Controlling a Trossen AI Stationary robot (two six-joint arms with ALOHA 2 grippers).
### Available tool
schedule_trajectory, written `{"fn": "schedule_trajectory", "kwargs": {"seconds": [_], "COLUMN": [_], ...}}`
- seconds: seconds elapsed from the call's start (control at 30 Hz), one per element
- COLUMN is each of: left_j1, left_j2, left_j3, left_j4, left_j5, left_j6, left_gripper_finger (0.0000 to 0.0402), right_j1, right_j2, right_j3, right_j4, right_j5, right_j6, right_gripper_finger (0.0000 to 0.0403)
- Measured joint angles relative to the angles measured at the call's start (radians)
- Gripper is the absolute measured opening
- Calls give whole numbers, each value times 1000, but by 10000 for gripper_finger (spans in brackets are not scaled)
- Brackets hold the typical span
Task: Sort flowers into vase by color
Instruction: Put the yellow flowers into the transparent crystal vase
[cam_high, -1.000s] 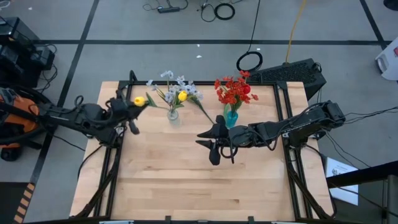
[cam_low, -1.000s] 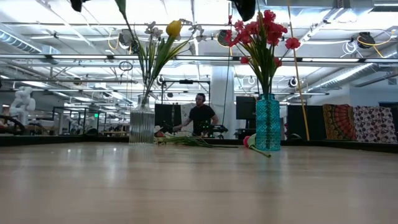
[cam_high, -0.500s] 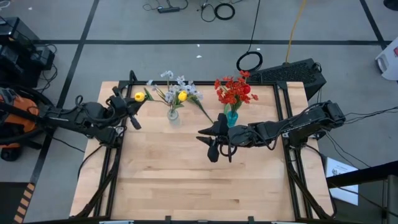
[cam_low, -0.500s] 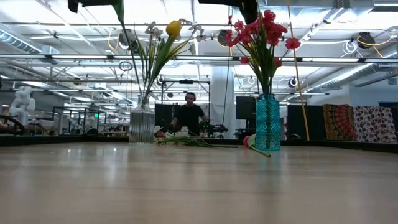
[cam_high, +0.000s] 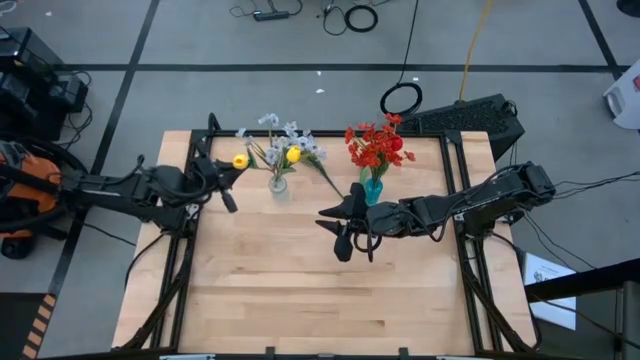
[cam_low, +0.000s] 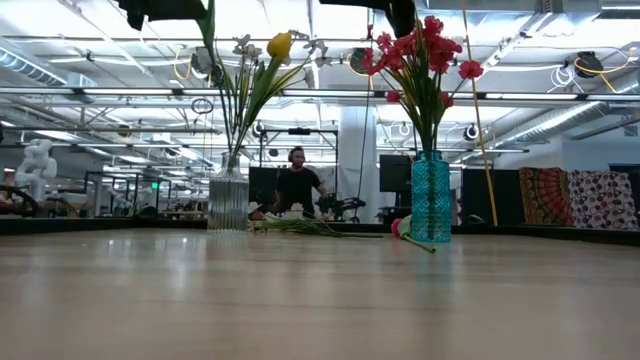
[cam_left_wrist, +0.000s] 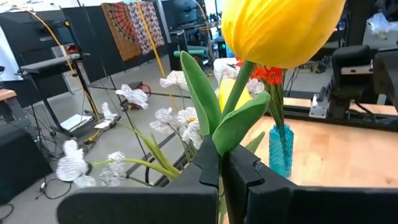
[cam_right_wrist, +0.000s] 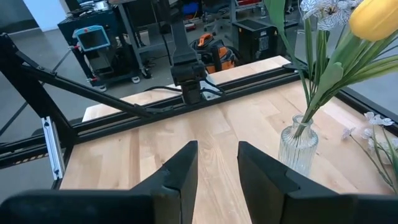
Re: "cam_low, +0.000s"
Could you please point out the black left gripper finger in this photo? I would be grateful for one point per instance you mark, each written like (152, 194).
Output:
(175, 9)

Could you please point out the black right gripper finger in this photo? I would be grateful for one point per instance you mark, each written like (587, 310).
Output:
(402, 17)

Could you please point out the dense red flower bunch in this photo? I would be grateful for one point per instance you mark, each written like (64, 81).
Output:
(440, 50)

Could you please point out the white artificial flower bunch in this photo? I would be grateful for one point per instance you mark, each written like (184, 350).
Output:
(248, 50)
(305, 227)

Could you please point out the yellow artificial tulip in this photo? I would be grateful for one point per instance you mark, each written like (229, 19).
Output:
(279, 45)

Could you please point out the red artificial tulip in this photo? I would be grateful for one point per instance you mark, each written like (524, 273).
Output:
(396, 227)

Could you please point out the black background robot arm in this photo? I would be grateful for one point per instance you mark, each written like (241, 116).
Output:
(345, 204)

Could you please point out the teal textured glass vase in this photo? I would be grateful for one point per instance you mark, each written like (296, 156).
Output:
(431, 200)

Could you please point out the clear ribbed glass vase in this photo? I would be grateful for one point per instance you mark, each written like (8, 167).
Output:
(228, 200)

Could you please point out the sparse red flower sprig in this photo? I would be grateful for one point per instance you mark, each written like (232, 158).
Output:
(470, 69)

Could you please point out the black monitor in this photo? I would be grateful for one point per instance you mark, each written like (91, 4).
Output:
(395, 172)

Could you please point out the white humanoid robot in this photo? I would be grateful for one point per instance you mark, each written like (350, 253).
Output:
(37, 167)

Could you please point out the person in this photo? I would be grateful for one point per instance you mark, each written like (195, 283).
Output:
(297, 185)

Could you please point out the black partition panel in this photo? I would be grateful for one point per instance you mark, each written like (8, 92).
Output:
(490, 197)

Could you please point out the black curved tube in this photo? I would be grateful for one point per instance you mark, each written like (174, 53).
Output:
(22, 192)

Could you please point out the orange patterned cloth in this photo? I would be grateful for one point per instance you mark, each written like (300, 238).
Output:
(545, 195)

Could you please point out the white purple patterned cloth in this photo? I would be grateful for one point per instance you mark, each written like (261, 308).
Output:
(600, 200)

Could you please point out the black metal rig frame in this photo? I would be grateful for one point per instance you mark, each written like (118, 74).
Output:
(299, 131)

